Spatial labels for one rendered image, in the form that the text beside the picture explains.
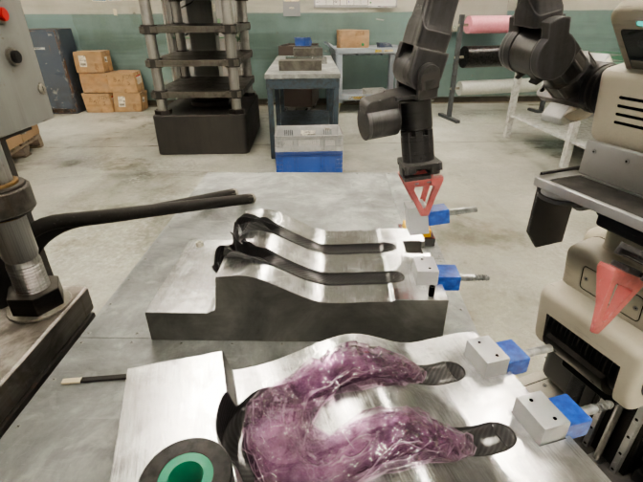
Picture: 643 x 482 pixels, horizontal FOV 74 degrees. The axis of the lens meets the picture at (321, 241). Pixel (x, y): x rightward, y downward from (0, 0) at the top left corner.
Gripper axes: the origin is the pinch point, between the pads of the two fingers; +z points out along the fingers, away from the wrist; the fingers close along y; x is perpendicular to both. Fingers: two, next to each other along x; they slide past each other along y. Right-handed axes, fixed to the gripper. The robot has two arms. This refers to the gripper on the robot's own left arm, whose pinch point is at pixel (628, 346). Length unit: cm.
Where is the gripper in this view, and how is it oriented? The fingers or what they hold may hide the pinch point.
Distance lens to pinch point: 55.2
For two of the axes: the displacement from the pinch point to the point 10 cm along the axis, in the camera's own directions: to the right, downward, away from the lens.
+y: 3.7, 4.3, -8.2
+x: 8.4, 2.3, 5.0
